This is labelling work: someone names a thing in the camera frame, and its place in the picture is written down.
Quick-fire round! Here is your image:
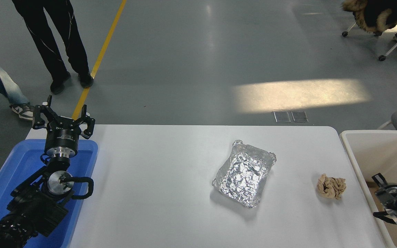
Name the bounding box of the blue plastic tray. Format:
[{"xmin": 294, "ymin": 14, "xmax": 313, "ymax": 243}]
[{"xmin": 0, "ymin": 139, "xmax": 99, "ymax": 248}]

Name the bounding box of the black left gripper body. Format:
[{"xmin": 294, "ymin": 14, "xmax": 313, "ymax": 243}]
[{"xmin": 45, "ymin": 119, "xmax": 82, "ymax": 152}]

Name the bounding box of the standing person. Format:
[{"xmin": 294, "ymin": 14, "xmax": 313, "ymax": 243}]
[{"xmin": 12, "ymin": 0, "xmax": 94, "ymax": 95}]

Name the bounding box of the large pale bin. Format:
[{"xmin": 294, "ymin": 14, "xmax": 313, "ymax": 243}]
[{"xmin": 339, "ymin": 130, "xmax": 397, "ymax": 248}]

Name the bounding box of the white wheeled chair frame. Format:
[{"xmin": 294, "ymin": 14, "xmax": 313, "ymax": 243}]
[{"xmin": 342, "ymin": 20, "xmax": 397, "ymax": 62}]

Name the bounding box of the foil tray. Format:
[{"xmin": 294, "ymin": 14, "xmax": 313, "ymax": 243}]
[{"xmin": 212, "ymin": 139, "xmax": 277, "ymax": 209}]

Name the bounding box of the person on wheeled chair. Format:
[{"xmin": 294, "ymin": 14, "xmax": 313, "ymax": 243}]
[{"xmin": 342, "ymin": 0, "xmax": 397, "ymax": 35}]

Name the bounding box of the crumpled tan paper ball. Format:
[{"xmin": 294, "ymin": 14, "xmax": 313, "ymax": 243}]
[{"xmin": 316, "ymin": 173, "xmax": 347, "ymax": 200}]

